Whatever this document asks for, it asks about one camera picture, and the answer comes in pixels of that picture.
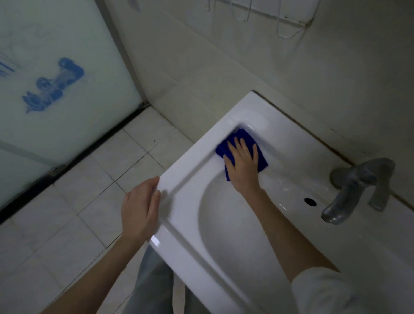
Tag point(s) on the grey trousers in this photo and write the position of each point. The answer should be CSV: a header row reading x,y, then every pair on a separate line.
x,y
152,284

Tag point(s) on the frosted glass partition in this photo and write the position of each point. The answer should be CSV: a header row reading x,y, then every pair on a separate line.
x,y
64,38

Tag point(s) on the person's right hand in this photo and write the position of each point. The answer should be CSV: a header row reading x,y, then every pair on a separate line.
x,y
244,171

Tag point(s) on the person's right forearm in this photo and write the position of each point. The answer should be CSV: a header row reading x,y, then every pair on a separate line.
x,y
288,236

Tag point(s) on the chrome faucet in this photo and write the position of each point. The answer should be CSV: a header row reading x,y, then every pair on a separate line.
x,y
349,191

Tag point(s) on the white ceramic sink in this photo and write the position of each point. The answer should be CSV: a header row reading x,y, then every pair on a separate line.
x,y
291,155

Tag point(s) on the person's left hand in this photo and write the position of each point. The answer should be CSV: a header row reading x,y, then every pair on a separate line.
x,y
139,213

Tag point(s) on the person's left forearm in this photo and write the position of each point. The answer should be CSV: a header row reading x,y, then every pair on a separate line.
x,y
93,281

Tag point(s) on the small blue cleaning cloth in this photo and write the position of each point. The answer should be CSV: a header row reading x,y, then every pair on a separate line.
x,y
221,149

